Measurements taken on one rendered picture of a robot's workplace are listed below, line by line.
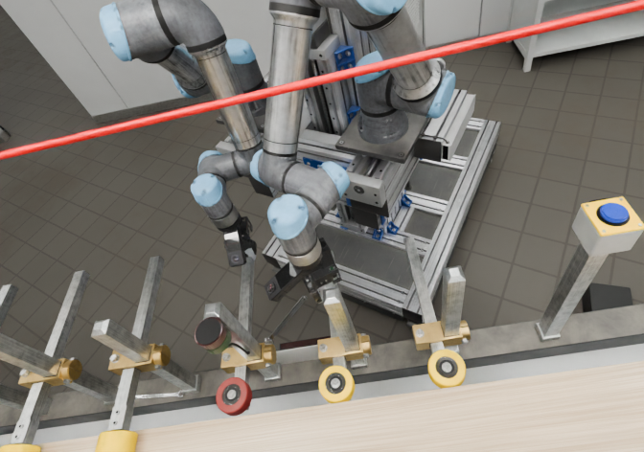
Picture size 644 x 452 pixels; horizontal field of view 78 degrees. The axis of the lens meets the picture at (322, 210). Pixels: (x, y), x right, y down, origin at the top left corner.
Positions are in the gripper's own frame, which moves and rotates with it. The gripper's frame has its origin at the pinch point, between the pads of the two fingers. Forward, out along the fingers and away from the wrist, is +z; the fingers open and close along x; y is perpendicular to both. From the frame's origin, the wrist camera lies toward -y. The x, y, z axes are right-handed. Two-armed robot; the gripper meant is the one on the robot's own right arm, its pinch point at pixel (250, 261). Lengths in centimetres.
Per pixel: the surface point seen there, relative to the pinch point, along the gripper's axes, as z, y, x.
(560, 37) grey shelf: 70, 185, -192
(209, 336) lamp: -31.4, -37.5, -4.5
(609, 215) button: -41, -32, -79
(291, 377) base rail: 12.3, -33.6, -9.2
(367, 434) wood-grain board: -8, -54, -31
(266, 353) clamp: -4.6, -32.2, -7.4
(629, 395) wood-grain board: -8, -53, -83
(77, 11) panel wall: -9, 237, 138
